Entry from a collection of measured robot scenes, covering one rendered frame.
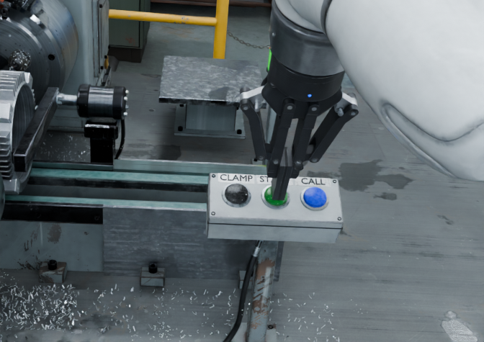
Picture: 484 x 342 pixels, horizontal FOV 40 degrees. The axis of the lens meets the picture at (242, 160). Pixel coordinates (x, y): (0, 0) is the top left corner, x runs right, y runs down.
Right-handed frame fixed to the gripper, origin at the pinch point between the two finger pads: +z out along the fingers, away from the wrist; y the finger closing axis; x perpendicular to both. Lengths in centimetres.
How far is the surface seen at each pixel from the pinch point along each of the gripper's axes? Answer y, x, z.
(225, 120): 3, -56, 54
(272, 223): 0.5, 3.6, 5.5
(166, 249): 14.0, -6.7, 30.1
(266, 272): -0.1, 4.4, 16.5
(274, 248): -0.7, 2.8, 12.8
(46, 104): 35.2, -27.8, 20.3
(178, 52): 19, -281, 240
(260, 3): -42, -375, 269
